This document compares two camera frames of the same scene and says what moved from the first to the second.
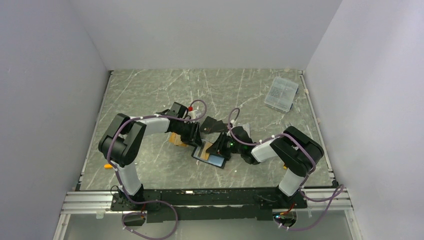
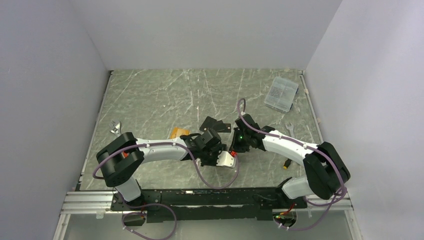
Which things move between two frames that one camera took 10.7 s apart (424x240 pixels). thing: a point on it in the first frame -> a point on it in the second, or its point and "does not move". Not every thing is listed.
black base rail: x=177 y=205 does not move
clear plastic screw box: x=281 y=94 does not move
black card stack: x=211 y=125 does not move
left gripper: x=194 y=135 -> x=214 y=162
